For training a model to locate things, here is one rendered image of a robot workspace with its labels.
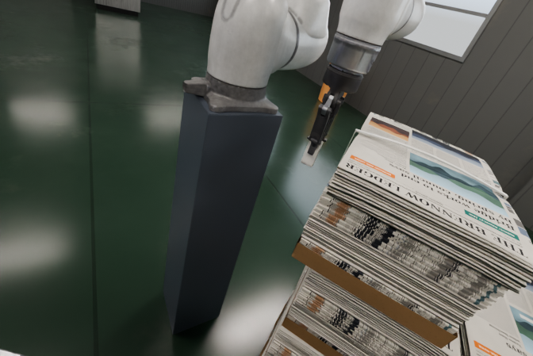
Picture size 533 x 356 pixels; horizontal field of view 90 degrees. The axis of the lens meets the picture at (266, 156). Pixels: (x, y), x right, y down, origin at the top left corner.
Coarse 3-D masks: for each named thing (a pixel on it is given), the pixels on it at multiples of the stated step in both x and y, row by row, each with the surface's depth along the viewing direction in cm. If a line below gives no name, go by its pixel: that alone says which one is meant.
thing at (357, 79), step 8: (328, 72) 53; (336, 72) 52; (344, 72) 51; (328, 80) 53; (336, 80) 52; (344, 80) 52; (352, 80) 52; (360, 80) 53; (336, 88) 53; (344, 88) 52; (352, 88) 53; (328, 96) 54; (336, 96) 53
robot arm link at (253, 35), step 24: (240, 0) 53; (264, 0) 53; (216, 24) 57; (240, 24) 54; (264, 24) 55; (288, 24) 60; (216, 48) 59; (240, 48) 56; (264, 48) 58; (288, 48) 64; (216, 72) 61; (240, 72) 59; (264, 72) 62
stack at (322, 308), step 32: (320, 288) 54; (320, 320) 57; (352, 320) 52; (384, 320) 49; (480, 320) 53; (512, 320) 55; (288, 352) 66; (352, 352) 57; (384, 352) 52; (416, 352) 49; (448, 352) 46; (480, 352) 47; (512, 352) 49
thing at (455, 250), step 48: (336, 192) 43; (384, 192) 39; (432, 192) 42; (480, 192) 47; (336, 240) 47; (384, 240) 43; (432, 240) 39; (480, 240) 36; (528, 240) 38; (384, 288) 46; (432, 288) 42; (480, 288) 39
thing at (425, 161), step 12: (372, 132) 58; (384, 144) 55; (396, 144) 56; (408, 156) 53; (420, 156) 54; (432, 168) 51; (444, 168) 52; (456, 180) 49; (468, 180) 50; (492, 192) 49
